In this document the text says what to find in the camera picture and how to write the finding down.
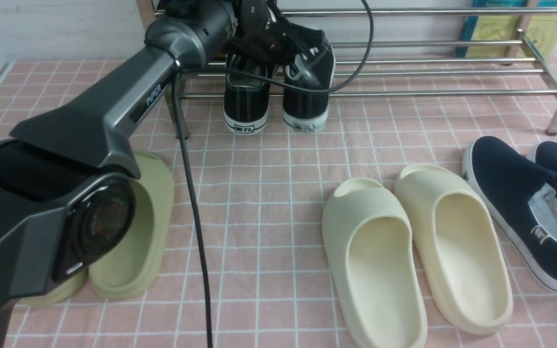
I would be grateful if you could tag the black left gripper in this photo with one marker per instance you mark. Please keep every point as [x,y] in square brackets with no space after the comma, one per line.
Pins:
[266,37]

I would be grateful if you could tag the black canvas sneaker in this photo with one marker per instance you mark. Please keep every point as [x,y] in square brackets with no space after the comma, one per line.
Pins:
[307,92]
[246,100]

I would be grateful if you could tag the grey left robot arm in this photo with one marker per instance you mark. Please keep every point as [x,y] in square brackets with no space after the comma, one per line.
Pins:
[66,196]

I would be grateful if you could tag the metal shoe rack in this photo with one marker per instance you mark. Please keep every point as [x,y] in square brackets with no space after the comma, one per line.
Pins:
[531,64]

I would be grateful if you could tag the cream foam slide left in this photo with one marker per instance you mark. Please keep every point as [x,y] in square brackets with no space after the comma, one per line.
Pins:
[368,242]

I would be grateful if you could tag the cream foam slide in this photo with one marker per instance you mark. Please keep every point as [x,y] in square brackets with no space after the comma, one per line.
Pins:
[458,247]
[368,242]

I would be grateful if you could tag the green foam slide right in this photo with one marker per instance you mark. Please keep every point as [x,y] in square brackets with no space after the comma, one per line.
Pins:
[135,263]

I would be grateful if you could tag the green foam slide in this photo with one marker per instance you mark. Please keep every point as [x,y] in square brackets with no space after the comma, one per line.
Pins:
[59,294]
[135,263]

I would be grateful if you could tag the cream foam slide right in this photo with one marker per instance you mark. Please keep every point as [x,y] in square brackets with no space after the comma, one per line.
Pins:
[458,247]

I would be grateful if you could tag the green foam slide left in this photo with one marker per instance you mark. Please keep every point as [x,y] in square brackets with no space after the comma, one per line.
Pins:
[59,294]

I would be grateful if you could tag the navy canvas slip-on left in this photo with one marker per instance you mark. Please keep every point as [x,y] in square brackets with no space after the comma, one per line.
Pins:
[521,197]

